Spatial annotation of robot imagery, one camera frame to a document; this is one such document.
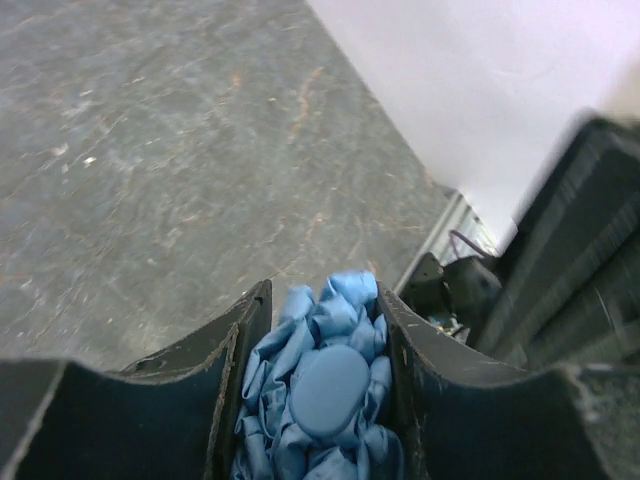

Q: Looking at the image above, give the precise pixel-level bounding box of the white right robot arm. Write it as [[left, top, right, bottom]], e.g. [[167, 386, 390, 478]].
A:
[[400, 117, 639, 370]]

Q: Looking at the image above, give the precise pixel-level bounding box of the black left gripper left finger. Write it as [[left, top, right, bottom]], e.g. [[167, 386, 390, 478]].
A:
[[1, 280, 272, 479]]

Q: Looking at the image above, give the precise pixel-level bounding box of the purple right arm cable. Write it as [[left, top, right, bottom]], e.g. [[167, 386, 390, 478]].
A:
[[448, 229, 486, 259]]

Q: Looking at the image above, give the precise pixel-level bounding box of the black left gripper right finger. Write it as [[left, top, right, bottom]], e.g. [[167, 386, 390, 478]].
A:
[[377, 286, 639, 479]]

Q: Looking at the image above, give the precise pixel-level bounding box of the light blue folding umbrella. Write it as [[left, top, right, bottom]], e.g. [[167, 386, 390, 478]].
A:
[[230, 271, 404, 479]]

